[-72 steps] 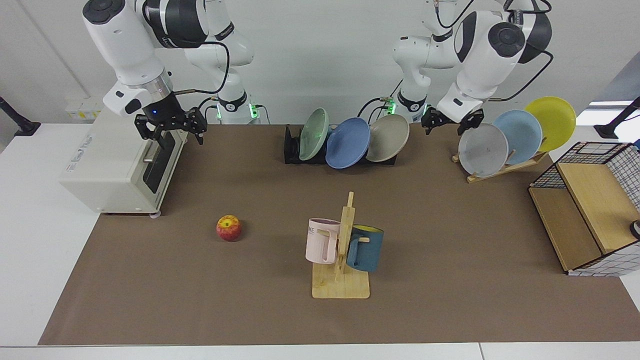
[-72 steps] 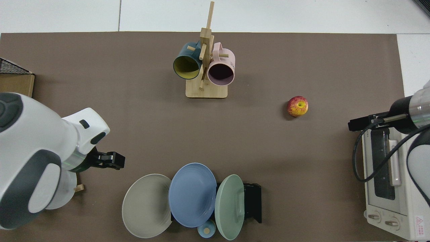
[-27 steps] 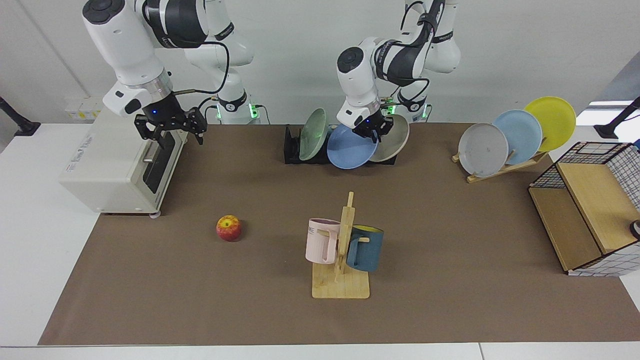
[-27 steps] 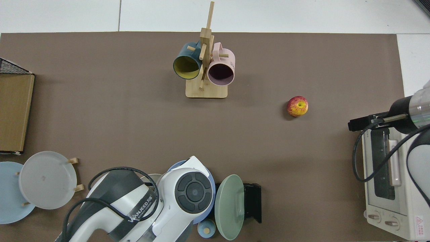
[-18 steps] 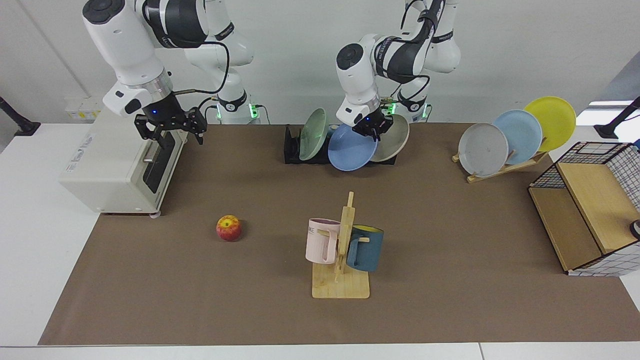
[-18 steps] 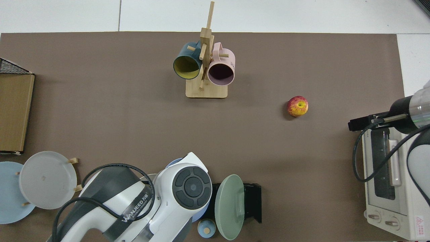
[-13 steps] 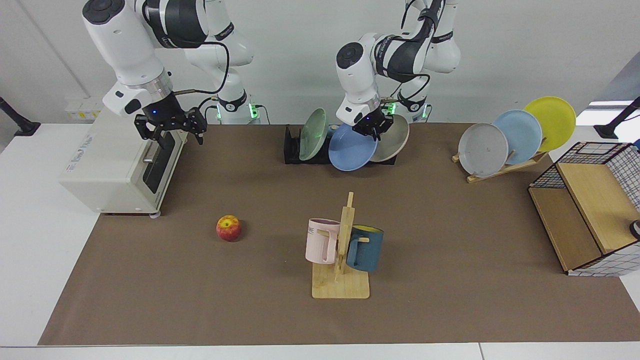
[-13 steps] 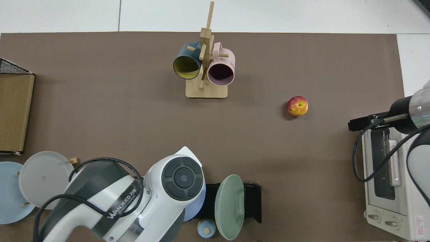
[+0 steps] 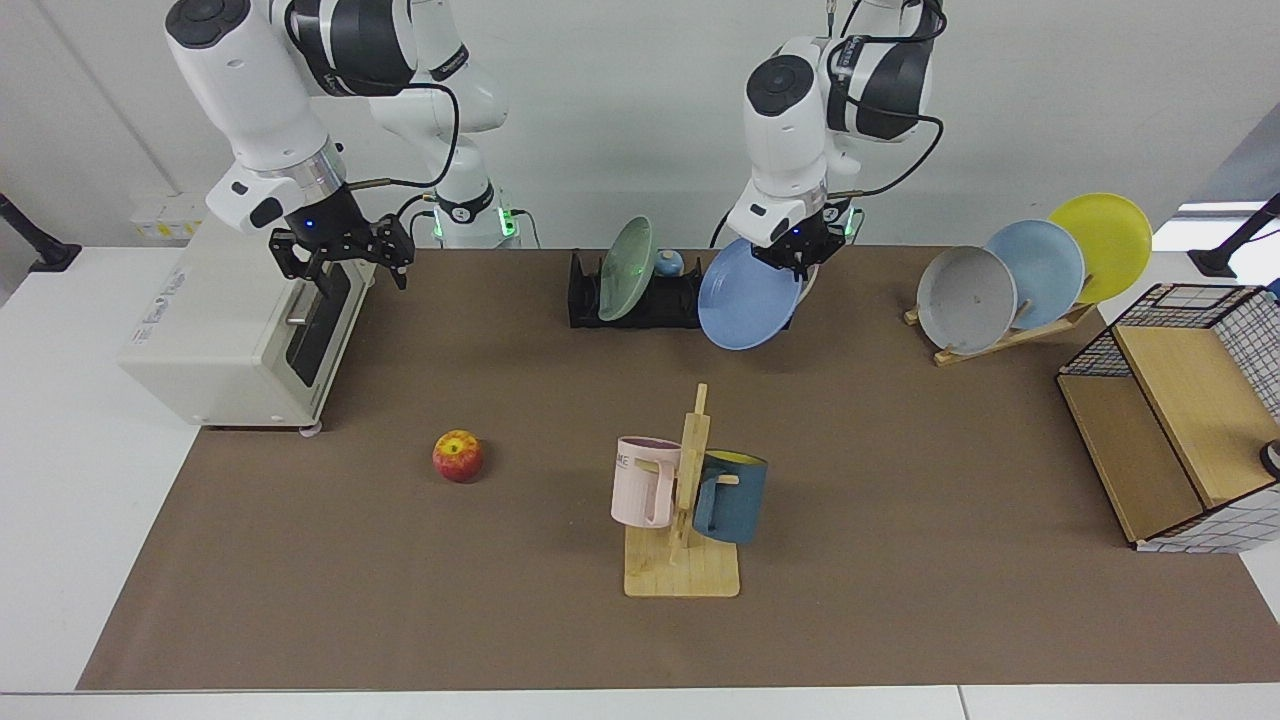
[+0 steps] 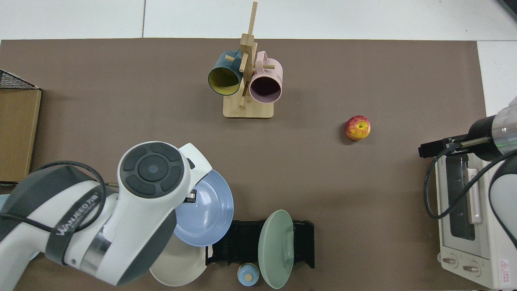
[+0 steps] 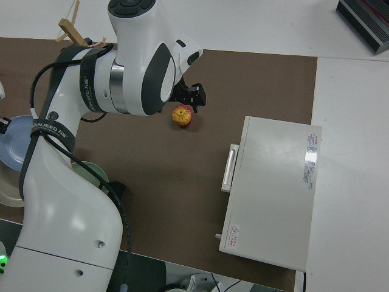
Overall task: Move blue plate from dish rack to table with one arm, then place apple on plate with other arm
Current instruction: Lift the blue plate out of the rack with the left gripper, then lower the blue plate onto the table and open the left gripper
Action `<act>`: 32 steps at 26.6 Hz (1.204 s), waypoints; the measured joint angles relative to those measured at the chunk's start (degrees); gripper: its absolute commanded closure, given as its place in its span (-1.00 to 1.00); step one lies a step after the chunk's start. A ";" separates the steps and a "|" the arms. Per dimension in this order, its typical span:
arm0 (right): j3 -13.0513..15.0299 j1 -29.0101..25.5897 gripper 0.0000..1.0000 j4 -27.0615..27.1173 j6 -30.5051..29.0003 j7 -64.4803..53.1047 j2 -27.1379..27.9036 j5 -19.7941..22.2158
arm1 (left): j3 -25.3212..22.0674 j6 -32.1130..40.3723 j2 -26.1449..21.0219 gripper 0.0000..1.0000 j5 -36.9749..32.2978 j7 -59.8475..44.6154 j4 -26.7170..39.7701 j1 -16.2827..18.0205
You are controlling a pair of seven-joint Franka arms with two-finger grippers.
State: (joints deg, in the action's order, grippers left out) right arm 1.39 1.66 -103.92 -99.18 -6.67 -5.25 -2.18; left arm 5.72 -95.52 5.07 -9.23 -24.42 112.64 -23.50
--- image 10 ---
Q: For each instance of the wooden cup stand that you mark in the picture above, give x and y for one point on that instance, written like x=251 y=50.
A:
x=248 y=110

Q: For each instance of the black dish rack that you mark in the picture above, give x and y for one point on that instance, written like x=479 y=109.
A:
x=238 y=242

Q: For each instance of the dark blue cup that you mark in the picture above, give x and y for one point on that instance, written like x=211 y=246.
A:
x=222 y=68

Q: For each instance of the green plate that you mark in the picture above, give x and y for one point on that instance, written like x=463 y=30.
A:
x=274 y=250

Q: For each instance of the pink cup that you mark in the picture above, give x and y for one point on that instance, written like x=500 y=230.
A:
x=268 y=70

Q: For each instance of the red yellow apple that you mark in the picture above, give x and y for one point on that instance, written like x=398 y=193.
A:
x=358 y=127

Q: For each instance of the small blue round thing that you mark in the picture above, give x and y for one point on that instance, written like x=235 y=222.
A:
x=247 y=277

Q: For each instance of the beige plate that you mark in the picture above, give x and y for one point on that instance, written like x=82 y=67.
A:
x=181 y=266

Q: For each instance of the brown table cloth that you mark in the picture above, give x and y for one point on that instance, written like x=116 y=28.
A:
x=323 y=182

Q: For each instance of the pale toaster oven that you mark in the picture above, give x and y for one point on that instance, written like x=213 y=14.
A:
x=458 y=246

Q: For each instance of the dark grey bar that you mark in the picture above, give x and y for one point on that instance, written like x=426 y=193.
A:
x=509 y=7

